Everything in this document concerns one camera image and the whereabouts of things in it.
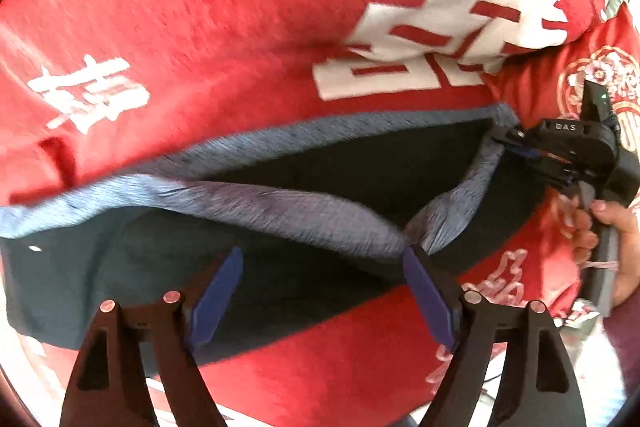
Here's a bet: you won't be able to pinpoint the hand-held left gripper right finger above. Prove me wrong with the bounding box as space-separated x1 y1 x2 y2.
401 243 588 427

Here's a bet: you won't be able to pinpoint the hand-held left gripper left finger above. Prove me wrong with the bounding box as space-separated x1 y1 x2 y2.
59 246 245 427

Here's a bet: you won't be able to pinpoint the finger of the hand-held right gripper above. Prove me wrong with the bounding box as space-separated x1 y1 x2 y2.
489 126 541 154
537 159 576 188

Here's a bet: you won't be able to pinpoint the dark pants with grey waistband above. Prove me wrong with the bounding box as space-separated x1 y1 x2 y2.
0 103 551 353

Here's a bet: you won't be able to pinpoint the person's right hand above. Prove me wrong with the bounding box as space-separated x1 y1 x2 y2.
570 201 640 308

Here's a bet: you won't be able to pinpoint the red cloth with gold emblem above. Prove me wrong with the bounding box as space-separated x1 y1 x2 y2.
482 4 640 148

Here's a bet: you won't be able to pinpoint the person's maroon clothing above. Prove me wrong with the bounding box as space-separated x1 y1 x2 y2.
607 302 640 388

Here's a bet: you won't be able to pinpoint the red printed blanket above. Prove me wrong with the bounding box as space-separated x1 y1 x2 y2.
0 0 608 427

